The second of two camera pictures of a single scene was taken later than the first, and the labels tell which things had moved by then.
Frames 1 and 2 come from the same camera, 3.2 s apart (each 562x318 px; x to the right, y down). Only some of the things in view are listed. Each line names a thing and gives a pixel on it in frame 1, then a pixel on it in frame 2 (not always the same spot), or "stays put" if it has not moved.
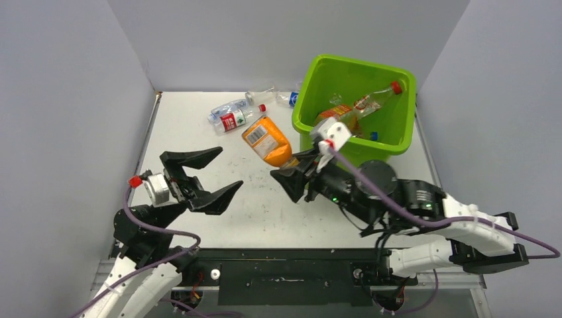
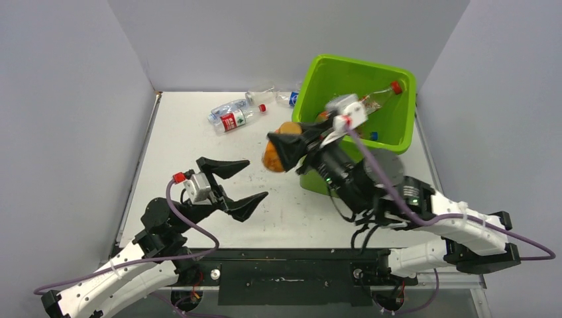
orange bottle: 266,139 to 272,158
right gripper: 292,179 to 292,147
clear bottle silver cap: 268,97 stays put
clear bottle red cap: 370,103 stays put
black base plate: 291,277 stays put
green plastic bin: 325,82 stays put
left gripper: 185,188 to 240,208
